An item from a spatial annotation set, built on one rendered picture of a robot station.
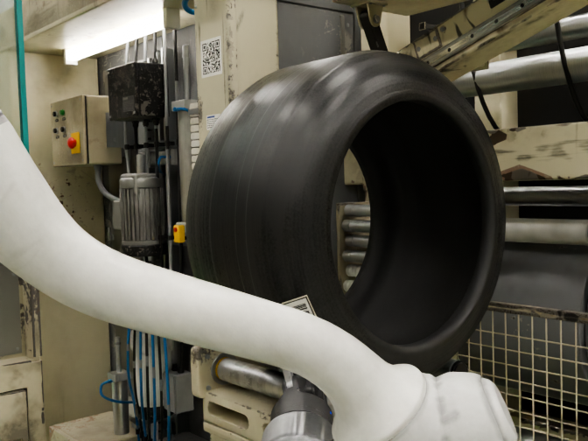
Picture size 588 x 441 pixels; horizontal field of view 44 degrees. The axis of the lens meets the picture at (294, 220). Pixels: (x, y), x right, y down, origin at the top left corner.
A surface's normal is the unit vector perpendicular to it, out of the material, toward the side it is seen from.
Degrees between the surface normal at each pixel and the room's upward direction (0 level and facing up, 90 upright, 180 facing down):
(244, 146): 63
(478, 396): 43
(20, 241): 105
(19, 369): 90
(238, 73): 90
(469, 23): 90
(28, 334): 90
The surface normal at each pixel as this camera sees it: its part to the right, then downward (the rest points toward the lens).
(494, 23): -0.77, 0.06
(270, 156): -0.52, -0.32
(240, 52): 0.64, 0.02
